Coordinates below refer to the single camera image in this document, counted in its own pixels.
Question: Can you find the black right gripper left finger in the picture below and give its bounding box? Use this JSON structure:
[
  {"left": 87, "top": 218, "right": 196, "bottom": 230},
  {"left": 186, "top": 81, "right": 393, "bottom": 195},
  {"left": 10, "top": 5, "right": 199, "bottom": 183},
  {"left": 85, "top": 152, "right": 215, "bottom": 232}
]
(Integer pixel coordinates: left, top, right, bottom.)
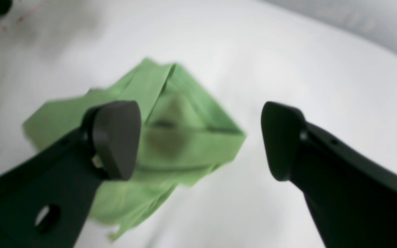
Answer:
[{"left": 0, "top": 101, "right": 142, "bottom": 248}]

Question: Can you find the green t-shirt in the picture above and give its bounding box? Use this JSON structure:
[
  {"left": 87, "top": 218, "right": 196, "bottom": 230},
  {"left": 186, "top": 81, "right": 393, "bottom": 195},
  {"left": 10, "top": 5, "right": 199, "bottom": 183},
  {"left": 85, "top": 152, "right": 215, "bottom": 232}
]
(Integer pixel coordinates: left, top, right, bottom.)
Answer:
[{"left": 22, "top": 58, "right": 246, "bottom": 242}]

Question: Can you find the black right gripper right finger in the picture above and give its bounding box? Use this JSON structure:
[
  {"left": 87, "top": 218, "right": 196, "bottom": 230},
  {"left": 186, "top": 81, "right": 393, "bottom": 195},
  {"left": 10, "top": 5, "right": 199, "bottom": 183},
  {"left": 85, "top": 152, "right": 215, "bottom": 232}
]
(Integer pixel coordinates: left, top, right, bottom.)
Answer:
[{"left": 261, "top": 102, "right": 397, "bottom": 248}]

